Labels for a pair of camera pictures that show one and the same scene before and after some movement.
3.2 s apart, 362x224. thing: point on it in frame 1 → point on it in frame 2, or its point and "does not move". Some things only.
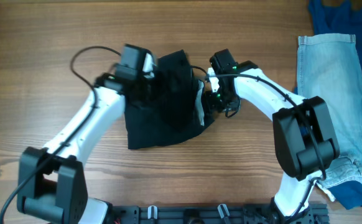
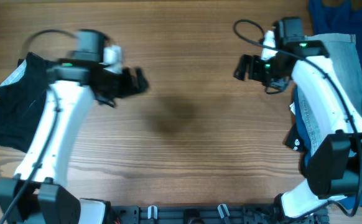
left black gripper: (150, 101) → (120, 89)
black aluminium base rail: (315, 214) does not move
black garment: (170, 107) → (17, 105)
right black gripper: (212, 101) → (254, 69)
